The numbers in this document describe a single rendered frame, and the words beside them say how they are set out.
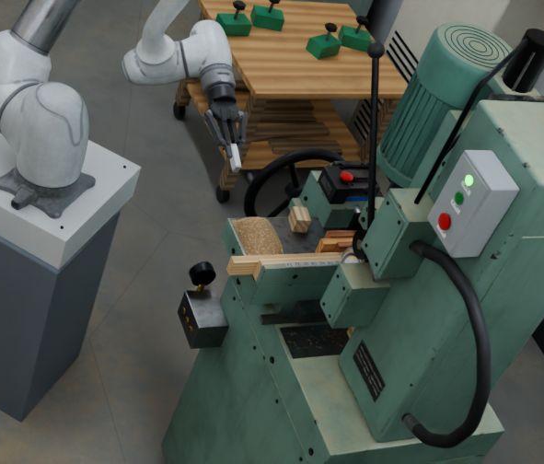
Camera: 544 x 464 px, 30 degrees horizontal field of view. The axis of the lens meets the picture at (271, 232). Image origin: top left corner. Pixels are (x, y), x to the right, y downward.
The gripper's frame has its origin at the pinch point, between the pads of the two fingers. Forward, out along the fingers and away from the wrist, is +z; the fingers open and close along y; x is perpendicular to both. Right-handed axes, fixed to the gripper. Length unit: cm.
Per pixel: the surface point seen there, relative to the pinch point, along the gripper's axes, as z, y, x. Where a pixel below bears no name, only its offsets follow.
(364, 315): 61, -3, -46
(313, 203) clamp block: 24.8, 5.9, -23.2
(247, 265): 44, -19, -32
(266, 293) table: 49, -14, -29
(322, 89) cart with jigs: -52, 63, 46
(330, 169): 20.5, 7.1, -32.2
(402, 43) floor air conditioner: -82, 111, 56
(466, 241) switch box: 62, -5, -85
